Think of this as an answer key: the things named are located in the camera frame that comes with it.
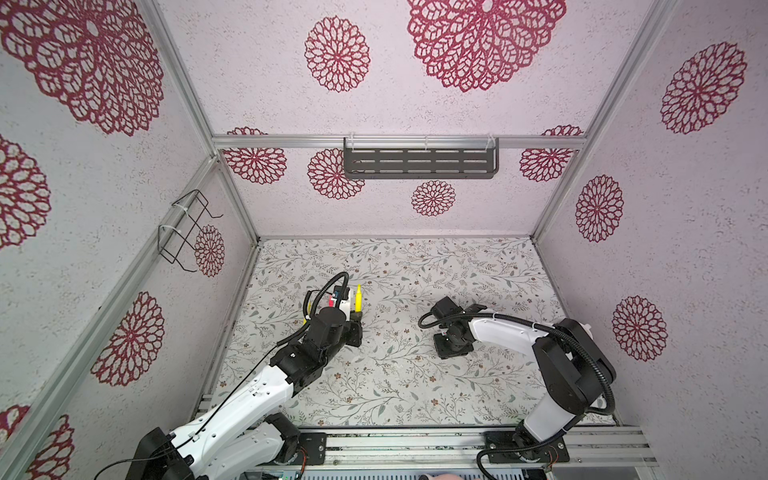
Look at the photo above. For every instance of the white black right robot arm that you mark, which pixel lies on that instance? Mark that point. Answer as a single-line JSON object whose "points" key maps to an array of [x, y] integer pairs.
{"points": [[576, 373]]}

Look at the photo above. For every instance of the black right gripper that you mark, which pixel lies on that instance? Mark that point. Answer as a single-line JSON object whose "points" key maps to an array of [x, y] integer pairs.
{"points": [[442, 353]]}

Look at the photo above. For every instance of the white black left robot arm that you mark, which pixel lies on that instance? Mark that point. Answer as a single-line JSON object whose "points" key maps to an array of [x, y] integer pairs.
{"points": [[248, 429]]}

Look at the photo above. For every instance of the dark grey wall shelf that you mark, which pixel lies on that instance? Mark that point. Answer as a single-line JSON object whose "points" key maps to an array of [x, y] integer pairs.
{"points": [[422, 163]]}

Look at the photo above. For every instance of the black wire wall basket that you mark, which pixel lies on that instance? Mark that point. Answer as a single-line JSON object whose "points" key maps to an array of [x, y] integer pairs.
{"points": [[172, 237]]}

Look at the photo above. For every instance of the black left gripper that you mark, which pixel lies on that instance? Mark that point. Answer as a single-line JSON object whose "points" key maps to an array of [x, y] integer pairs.
{"points": [[355, 338]]}

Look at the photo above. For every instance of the white mug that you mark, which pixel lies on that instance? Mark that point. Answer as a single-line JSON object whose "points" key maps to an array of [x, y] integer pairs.
{"points": [[588, 330]]}

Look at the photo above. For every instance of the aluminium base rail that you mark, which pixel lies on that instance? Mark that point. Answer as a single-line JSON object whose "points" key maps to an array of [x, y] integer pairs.
{"points": [[438, 427]]}

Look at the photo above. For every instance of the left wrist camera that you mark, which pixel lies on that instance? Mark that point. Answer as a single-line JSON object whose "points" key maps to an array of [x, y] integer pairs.
{"points": [[344, 305]]}

